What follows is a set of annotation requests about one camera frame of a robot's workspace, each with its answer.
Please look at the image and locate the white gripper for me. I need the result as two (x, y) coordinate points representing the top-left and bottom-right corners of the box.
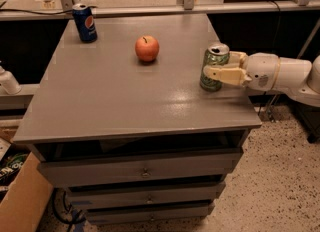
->
(203, 51), (279, 91)

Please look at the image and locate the green soda can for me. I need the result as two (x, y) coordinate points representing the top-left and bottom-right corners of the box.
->
(200, 41), (230, 92)

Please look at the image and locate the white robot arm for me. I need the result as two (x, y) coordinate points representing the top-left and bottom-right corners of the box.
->
(203, 51), (320, 107)

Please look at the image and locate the blue Pepsi can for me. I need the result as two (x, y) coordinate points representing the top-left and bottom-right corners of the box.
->
(72, 3), (98, 43)

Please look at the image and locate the red apple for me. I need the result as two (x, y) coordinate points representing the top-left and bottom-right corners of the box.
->
(135, 35), (160, 62)

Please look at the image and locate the grey drawer cabinet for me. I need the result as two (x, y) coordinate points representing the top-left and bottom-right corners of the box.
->
(14, 14), (261, 215)

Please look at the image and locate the top grey drawer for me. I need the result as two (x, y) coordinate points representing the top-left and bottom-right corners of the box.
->
(38, 148), (242, 187)

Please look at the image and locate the grey drawer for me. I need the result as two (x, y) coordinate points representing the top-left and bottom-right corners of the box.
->
(86, 201), (214, 224)
(38, 148), (242, 187)
(68, 182), (225, 210)

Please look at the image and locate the middle grey drawer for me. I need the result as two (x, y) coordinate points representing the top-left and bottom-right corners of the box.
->
(68, 182), (225, 210)

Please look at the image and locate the bottom grey drawer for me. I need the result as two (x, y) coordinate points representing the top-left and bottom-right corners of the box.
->
(86, 201), (214, 224)

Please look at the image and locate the white pipe at left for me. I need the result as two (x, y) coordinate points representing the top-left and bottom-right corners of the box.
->
(0, 66), (21, 95)

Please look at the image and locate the cardboard box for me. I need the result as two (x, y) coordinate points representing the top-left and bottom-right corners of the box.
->
(0, 153), (53, 232)

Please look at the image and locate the black cable at right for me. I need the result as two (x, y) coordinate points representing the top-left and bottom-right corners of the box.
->
(257, 91), (273, 117)

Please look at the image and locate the black cable under cabinet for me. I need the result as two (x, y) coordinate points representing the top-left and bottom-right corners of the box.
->
(50, 189), (87, 226)

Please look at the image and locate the black cable on rail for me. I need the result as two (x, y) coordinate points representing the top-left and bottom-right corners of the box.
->
(0, 7), (74, 16)

